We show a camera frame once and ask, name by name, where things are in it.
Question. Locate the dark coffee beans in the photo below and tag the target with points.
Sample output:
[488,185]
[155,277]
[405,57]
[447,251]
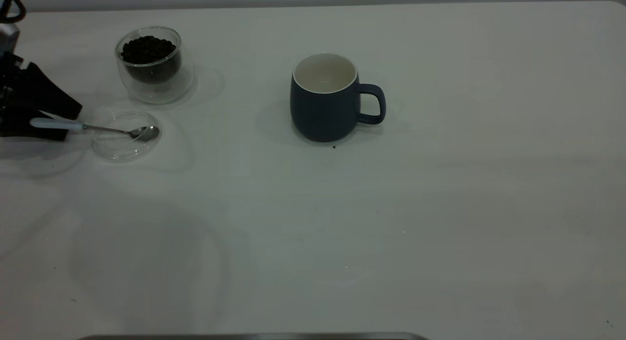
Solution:
[146,51]

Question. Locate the double-walled glass cup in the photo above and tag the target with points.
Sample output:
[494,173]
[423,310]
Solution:
[156,93]

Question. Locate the clear glass lid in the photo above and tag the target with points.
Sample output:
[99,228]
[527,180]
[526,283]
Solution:
[120,149]

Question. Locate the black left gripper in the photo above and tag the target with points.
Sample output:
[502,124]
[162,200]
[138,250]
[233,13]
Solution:
[13,95]

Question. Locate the dark blue ceramic mug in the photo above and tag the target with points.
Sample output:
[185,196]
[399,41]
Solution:
[323,115]

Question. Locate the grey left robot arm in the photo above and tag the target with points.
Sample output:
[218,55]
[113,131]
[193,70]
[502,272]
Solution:
[7,36]

